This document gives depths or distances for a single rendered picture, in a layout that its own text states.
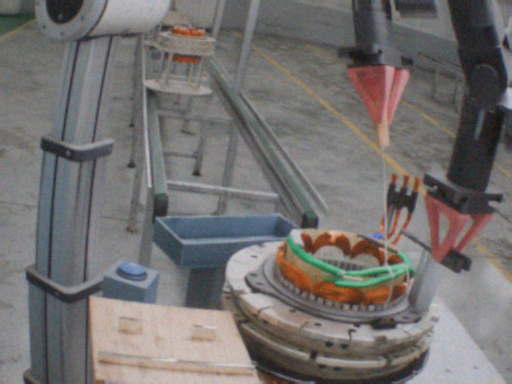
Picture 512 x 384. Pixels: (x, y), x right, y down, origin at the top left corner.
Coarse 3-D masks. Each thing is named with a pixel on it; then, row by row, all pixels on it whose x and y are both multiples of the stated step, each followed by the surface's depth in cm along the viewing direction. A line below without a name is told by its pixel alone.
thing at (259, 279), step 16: (272, 256) 104; (256, 272) 97; (256, 288) 93; (272, 288) 93; (288, 304) 91; (336, 320) 88; (352, 320) 88; (368, 320) 89; (400, 320) 90; (416, 320) 91
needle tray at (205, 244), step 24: (168, 216) 121; (216, 216) 126; (240, 216) 129; (264, 216) 132; (168, 240) 116; (192, 240) 124; (216, 240) 127; (240, 240) 117; (264, 240) 120; (192, 264) 114; (216, 264) 116; (192, 288) 125; (216, 288) 120
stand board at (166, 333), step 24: (96, 312) 84; (120, 312) 86; (144, 312) 87; (168, 312) 89; (192, 312) 90; (216, 312) 92; (96, 336) 78; (120, 336) 80; (144, 336) 81; (168, 336) 83; (216, 336) 85; (96, 360) 73; (192, 360) 78; (216, 360) 79; (240, 360) 81
